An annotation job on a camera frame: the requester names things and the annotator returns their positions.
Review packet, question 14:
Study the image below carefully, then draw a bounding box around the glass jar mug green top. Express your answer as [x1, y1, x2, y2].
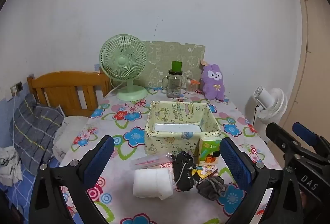
[162, 61, 184, 99]

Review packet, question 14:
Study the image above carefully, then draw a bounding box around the green desk fan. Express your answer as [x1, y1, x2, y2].
[99, 34, 149, 101]

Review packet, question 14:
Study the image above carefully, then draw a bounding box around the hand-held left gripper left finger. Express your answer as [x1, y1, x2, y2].
[28, 135, 115, 224]

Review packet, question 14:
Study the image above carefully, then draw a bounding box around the yellow cartoon packet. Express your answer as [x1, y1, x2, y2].
[192, 164, 219, 179]

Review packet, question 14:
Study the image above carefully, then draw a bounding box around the black plastic bag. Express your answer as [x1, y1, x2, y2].
[172, 150, 199, 192]

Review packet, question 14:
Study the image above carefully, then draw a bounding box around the wall socket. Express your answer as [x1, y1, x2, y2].
[10, 82, 24, 93]

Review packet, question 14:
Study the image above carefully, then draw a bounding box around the clear container orange lid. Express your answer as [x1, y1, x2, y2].
[186, 77, 201, 95]

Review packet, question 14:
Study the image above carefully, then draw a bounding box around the green patterned board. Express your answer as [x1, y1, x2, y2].
[140, 40, 206, 88]

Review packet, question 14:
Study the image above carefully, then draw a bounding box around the grey plaid pillow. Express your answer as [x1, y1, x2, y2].
[12, 94, 65, 175]

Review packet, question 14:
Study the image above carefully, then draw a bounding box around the green tissue packet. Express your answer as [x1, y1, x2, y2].
[198, 136, 222, 166]

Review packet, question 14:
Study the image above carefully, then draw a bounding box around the wooden bed headboard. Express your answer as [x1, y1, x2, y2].
[27, 71, 111, 117]

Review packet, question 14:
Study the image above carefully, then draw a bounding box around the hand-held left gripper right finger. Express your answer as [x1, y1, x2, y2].
[220, 137, 303, 224]

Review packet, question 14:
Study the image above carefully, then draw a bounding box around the clear plastic packet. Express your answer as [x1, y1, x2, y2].
[130, 153, 174, 170]

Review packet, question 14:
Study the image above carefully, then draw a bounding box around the purple plush bunny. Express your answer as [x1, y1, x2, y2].
[200, 61, 226, 101]

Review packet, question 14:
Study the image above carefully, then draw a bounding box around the white folded blanket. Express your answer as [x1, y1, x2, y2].
[53, 116, 89, 160]

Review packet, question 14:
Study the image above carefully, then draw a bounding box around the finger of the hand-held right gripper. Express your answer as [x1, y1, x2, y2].
[292, 122, 330, 160]
[265, 123, 314, 163]

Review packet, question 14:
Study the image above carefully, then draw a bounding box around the blue checked bed sheet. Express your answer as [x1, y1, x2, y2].
[0, 157, 62, 224]

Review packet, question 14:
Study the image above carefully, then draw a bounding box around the beige door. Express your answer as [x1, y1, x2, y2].
[280, 0, 330, 147]

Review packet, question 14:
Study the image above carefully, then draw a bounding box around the white floor fan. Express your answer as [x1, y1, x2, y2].
[245, 86, 288, 142]

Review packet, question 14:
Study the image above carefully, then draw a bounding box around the crumpled white cloth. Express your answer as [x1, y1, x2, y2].
[0, 147, 22, 187]

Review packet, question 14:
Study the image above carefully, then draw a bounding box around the yellow cartoon print storage box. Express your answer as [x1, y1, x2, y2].
[144, 100, 222, 156]

